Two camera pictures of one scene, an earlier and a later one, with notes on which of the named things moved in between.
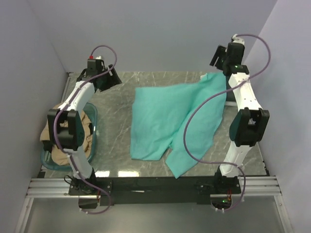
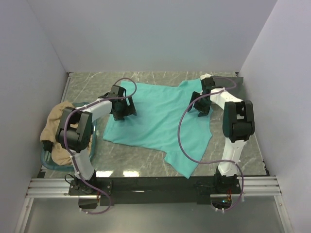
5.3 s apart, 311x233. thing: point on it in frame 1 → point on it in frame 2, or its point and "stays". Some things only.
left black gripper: [115, 79] → [130, 109]
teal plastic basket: [46, 160] stays
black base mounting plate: [94, 192] stays
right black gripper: [219, 52] → [203, 111]
